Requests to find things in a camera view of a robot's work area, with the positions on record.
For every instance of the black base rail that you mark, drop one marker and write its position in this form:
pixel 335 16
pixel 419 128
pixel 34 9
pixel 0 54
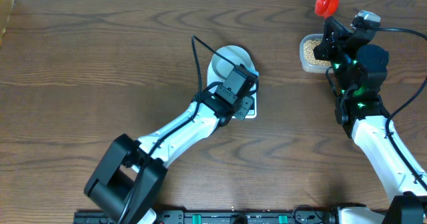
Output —
pixel 186 217

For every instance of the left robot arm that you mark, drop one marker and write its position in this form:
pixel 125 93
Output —
pixel 129 176

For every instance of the pile of soybeans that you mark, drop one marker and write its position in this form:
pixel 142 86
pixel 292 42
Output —
pixel 308 48

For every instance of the white digital kitchen scale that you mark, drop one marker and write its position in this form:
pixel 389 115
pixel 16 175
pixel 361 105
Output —
pixel 212 86

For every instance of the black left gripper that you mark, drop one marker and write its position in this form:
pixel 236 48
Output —
pixel 245 102

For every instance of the grey round bowl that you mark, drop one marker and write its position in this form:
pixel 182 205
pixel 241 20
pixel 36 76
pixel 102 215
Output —
pixel 219 68

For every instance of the clear plastic container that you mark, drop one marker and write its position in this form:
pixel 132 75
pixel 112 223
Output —
pixel 305 65

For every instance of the red measuring scoop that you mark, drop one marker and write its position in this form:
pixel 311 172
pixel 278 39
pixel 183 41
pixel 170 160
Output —
pixel 326 8

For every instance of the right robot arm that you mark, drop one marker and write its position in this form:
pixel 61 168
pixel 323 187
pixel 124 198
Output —
pixel 360 68

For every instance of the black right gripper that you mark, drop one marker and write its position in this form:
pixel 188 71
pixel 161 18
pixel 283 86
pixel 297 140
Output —
pixel 330 42

